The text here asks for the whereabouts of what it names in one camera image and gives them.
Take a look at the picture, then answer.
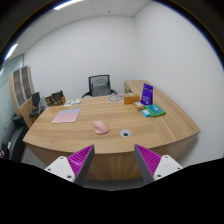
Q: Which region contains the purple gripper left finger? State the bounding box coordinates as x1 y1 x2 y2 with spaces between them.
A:
46 145 95 185

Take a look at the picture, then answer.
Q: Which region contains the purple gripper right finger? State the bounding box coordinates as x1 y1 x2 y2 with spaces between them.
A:
134 145 182 184

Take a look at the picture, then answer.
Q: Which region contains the pink computer mouse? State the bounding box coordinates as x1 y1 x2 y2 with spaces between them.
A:
93 121 109 135

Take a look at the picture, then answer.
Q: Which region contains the pink blue mouse pad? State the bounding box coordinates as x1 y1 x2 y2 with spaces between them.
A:
52 109 80 124

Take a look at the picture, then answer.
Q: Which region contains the wooden office desk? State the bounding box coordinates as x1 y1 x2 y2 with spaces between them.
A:
24 89 200 181

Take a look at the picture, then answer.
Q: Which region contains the small blue packet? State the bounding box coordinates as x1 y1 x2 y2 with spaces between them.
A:
142 110 151 117

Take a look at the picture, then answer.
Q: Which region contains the small beige box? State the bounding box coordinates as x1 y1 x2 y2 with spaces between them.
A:
134 102 145 111

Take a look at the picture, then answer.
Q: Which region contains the colourful booklet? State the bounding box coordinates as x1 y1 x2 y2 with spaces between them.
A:
64 99 81 106

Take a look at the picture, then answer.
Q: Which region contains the black side chair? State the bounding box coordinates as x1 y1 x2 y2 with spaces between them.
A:
29 92 45 118

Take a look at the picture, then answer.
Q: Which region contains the orange cardboard box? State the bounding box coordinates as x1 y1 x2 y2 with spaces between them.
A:
124 94 140 104

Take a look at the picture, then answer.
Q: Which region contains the dark brown box organizer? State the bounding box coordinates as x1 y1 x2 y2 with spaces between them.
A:
45 91 66 107

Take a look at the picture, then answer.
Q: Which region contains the grey mesh office chair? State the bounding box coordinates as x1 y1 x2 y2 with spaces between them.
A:
82 74 116 97

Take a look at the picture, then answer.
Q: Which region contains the wooden glass door cabinet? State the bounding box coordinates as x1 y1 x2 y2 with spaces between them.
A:
9 66 35 127

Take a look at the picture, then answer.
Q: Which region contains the silver desk cable grommet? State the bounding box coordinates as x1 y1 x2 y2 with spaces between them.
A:
120 129 132 138

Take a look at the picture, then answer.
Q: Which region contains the coiled white cable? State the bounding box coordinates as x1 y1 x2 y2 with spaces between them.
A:
107 93 124 103

